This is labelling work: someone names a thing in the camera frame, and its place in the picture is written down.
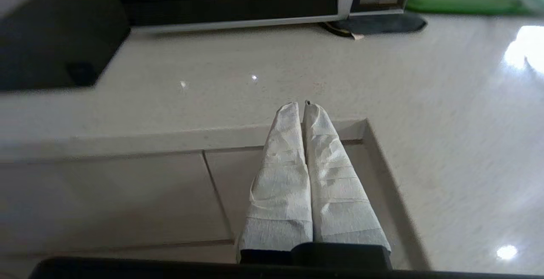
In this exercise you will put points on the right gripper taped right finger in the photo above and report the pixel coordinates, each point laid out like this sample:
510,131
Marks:
335,185

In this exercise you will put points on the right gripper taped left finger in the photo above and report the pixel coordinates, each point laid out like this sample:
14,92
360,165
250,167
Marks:
280,185

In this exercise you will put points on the dark pad under microwave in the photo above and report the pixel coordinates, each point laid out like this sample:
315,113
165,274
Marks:
378,23

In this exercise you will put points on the silver Panasonic microwave oven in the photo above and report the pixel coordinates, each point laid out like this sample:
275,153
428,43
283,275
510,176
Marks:
382,6

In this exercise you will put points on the black glass induction cooktop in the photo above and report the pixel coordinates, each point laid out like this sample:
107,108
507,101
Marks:
55,41

